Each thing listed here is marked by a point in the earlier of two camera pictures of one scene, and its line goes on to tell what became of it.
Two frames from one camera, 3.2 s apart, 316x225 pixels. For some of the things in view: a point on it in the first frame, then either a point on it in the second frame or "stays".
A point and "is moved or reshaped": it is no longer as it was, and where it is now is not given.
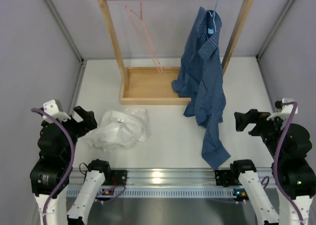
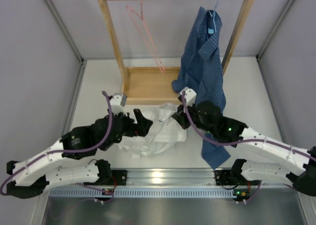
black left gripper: [89, 123] → [141, 129]
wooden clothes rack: [153, 86] stays
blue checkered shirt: [201, 80] stays
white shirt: [121, 128] is moved or reshaped
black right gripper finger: [242, 119] → [185, 123]
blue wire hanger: [213, 15] stays
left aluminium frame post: [65, 30] stays
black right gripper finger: [254, 113] → [179, 115]
